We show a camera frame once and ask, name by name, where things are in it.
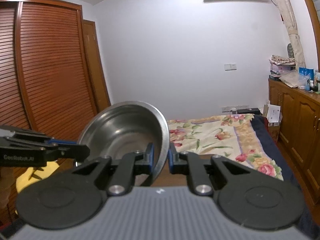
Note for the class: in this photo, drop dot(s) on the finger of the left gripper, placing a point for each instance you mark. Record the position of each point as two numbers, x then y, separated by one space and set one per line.
56 149

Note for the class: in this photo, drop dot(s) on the white wall light switch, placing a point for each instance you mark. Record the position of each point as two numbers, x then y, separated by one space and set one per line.
230 66

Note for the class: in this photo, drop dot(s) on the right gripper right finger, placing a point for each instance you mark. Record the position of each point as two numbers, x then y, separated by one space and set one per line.
193 168

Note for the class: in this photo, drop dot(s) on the clutter pile on sideboard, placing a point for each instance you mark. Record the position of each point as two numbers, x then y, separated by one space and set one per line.
282 65

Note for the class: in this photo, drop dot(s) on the brown louvered wooden wardrobe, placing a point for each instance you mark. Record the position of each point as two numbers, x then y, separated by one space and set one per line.
51 75

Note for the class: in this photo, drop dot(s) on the stainless steel bowl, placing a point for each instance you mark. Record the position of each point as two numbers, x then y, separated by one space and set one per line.
129 127

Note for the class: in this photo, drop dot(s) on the wooden sideboard cabinet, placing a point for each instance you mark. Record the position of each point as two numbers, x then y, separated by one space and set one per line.
299 129

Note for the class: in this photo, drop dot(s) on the wall power outlet strip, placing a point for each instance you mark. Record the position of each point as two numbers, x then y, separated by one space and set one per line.
233 108

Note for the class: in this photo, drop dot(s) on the yellow Pikachu plush toy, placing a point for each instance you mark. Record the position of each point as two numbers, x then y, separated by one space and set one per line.
35 174

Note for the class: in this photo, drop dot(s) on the cream curtain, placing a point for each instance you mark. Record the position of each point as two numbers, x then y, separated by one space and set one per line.
288 16

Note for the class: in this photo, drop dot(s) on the floral bed blanket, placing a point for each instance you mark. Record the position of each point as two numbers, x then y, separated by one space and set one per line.
240 137

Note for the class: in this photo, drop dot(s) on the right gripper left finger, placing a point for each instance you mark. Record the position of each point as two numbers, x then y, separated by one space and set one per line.
130 165

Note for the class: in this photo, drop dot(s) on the white cardboard box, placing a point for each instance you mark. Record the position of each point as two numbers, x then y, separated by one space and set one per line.
273 115

